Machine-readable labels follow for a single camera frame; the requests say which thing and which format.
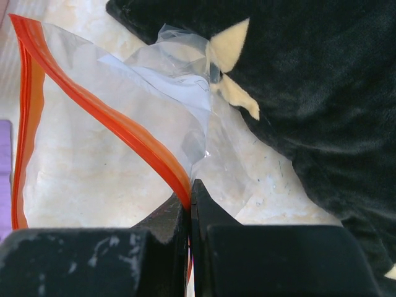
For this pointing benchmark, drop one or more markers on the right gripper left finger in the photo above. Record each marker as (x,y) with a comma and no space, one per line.
(148,259)

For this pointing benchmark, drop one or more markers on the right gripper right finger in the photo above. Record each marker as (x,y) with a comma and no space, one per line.
(232,259)

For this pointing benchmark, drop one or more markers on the clear zip bag orange zipper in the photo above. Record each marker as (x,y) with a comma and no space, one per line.
(101,141)

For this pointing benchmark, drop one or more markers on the pink purple cloth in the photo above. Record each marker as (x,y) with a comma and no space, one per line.
(5,178)

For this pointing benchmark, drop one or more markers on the black pillow cream flowers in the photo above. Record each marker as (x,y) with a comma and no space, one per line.
(315,80)

